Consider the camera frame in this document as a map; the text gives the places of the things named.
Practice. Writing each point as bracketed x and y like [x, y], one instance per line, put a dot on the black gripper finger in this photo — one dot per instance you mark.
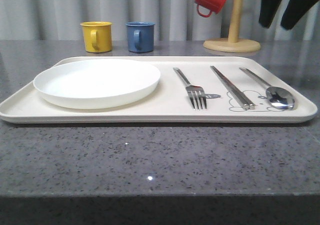
[294, 11]
[268, 10]

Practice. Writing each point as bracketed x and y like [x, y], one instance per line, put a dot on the wooden mug tree stand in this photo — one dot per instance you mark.
[233, 44]

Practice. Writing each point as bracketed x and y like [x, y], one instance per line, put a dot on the yellow enamel mug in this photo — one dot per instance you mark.
[97, 36]

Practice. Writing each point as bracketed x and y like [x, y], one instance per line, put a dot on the silver fork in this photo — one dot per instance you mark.
[196, 94]

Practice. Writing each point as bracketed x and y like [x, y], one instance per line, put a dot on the blue enamel mug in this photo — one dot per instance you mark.
[140, 36]

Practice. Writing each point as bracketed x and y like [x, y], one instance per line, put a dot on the cream rabbit serving tray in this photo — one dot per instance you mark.
[169, 102]

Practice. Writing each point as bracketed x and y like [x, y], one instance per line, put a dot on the white round plate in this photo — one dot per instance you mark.
[97, 83]

